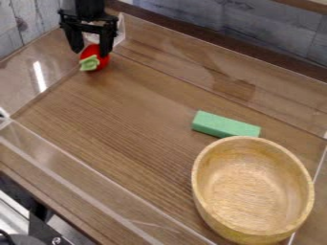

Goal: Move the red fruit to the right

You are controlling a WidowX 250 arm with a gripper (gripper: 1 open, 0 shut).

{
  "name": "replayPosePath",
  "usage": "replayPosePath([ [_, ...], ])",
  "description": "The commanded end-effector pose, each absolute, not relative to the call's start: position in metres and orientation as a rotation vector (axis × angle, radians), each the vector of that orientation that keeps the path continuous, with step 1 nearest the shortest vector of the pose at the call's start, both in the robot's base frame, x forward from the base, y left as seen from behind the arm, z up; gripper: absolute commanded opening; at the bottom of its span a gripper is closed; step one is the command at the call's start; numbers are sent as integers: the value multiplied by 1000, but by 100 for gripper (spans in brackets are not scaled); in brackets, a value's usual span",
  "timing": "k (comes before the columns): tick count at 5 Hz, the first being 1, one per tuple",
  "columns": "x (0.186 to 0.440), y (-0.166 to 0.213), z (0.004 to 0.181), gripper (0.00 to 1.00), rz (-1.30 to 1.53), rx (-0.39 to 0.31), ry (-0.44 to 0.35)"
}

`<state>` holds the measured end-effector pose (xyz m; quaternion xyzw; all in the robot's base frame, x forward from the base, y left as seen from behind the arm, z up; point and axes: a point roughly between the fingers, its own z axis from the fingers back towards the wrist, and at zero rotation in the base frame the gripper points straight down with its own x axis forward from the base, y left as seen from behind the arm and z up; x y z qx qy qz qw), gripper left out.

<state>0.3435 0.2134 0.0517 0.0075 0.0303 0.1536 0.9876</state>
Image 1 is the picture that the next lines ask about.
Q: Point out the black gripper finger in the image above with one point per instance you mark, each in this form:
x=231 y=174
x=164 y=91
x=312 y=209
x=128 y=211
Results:
x=106 y=43
x=75 y=39

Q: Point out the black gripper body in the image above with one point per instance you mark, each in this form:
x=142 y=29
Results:
x=83 y=12

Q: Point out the red plush strawberry green leaf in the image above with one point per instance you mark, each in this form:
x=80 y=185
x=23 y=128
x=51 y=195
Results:
x=91 y=60

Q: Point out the green foam block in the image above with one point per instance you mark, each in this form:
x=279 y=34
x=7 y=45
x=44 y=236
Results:
x=222 y=127

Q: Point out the wooden bowl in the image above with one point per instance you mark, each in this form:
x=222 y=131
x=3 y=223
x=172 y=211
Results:
x=252 y=190

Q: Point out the clear acrylic tray wall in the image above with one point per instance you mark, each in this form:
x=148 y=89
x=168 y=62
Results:
x=99 y=143

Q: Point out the black metal stand bracket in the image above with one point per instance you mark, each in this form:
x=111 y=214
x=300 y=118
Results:
x=27 y=230

